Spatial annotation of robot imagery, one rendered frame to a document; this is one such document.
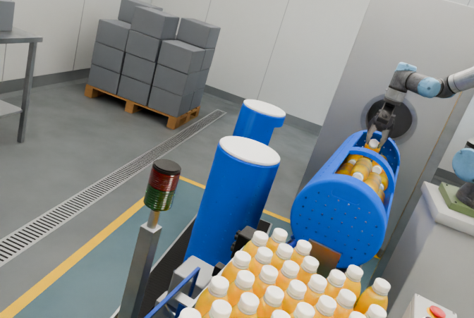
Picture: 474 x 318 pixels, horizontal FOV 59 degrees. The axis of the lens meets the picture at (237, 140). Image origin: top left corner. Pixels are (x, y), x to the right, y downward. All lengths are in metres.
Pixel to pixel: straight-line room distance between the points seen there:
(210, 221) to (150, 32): 3.28
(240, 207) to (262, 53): 4.90
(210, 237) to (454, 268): 0.96
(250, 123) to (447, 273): 1.37
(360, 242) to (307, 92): 5.27
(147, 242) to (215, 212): 0.86
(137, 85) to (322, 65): 2.84
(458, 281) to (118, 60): 4.16
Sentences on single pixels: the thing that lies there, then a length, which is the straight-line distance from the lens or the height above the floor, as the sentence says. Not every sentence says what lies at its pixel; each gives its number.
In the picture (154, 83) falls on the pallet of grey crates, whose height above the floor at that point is 0.44.
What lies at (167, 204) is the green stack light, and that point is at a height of 1.18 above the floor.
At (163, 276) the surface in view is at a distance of 2.39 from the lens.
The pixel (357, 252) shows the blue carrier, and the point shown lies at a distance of 1.34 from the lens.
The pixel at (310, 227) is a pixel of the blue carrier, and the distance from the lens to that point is 1.34.
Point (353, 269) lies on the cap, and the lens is 1.14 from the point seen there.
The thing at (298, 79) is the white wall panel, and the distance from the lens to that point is 6.47.
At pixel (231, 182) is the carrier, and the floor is 0.92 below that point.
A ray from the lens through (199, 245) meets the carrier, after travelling 1.94.
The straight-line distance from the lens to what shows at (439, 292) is 1.80.
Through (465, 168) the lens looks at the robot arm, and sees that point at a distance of 1.61.
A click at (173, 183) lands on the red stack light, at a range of 0.92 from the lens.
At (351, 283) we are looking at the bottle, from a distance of 1.14.
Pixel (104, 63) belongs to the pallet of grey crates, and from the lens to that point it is 5.15.
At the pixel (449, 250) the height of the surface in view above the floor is 1.02.
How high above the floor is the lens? 1.64
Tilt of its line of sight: 19 degrees down
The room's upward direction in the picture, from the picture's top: 17 degrees clockwise
